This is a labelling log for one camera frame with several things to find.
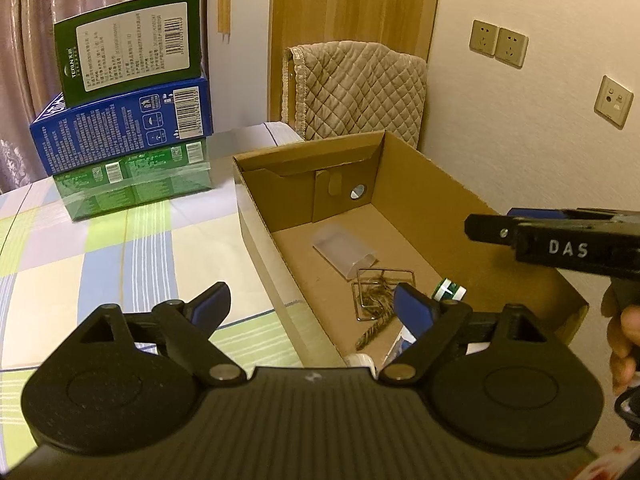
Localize beige wall outlet plate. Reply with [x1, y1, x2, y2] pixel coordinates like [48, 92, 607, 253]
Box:
[594, 75, 634, 128]

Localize dark green carton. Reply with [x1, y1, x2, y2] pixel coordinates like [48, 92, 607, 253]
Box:
[53, 0, 202, 109]

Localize brown cardboard box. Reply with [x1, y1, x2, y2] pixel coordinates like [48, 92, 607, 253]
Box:
[232, 130, 591, 368]

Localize brown curtain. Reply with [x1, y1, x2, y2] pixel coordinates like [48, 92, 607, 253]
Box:
[0, 0, 208, 196]

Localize light green wrapped carton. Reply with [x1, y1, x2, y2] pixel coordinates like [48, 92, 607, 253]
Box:
[52, 140, 213, 223]

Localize blue white packet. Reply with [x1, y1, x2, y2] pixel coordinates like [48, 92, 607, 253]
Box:
[385, 322, 421, 366]

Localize person's right hand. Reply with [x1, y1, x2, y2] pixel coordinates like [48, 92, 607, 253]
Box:
[602, 282, 640, 396]

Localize blue carton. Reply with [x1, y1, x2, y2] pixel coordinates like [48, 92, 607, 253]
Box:
[29, 77, 214, 177]

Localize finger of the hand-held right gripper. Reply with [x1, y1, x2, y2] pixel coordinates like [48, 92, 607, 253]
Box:
[507, 208, 576, 222]
[464, 214, 518, 248]

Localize beige quilted chair cover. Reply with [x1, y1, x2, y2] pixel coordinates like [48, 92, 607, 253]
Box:
[281, 41, 427, 151]

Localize wooden door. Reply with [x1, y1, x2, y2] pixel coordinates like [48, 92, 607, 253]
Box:
[270, 0, 443, 151]

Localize beige wall socket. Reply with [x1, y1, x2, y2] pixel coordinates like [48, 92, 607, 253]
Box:
[495, 27, 529, 69]
[469, 19, 499, 56]

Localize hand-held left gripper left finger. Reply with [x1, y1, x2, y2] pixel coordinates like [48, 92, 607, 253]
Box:
[60, 282, 246, 387]

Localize yellow wall strip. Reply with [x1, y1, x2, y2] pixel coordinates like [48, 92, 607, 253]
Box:
[217, 0, 232, 43]

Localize green white tape roll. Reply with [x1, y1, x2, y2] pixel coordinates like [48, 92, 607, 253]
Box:
[432, 276, 467, 303]

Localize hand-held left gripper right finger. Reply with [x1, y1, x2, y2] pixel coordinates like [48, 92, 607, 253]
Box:
[381, 282, 566, 386]

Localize checked tablecloth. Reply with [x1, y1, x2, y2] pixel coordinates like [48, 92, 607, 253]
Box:
[0, 121, 331, 391]

